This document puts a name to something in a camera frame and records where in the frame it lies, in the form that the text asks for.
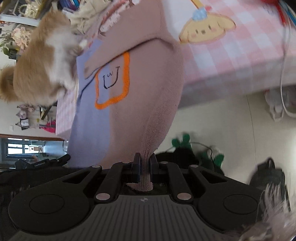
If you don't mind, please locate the black bag on floor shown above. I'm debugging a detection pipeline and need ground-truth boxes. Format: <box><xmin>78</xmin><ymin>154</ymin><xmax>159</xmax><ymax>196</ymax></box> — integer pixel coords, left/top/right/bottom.
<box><xmin>249</xmin><ymin>157</ymin><xmax>291</xmax><ymax>211</ymax></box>

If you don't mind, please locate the orange and white cat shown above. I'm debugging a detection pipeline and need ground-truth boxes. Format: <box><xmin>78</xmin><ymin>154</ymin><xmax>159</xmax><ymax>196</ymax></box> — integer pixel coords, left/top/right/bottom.
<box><xmin>1</xmin><ymin>9</ymin><xmax>87</xmax><ymax>106</ymax></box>

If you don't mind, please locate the cream cloth bag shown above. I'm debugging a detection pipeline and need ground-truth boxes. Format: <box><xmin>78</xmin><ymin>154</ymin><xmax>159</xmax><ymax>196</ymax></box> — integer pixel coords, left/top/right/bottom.
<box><xmin>66</xmin><ymin>0</ymin><xmax>117</xmax><ymax>35</ymax></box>

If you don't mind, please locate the pink checkered cartoon bedsheet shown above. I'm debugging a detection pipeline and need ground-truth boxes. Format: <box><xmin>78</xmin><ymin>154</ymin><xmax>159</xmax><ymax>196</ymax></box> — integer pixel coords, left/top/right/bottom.
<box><xmin>163</xmin><ymin>1</ymin><xmax>285</xmax><ymax>106</ymax></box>

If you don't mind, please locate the pink and purple sweater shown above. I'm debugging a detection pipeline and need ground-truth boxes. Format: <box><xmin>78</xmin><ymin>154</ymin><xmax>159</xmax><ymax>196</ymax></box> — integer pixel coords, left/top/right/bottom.
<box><xmin>68</xmin><ymin>1</ymin><xmax>184</xmax><ymax>191</ymax></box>

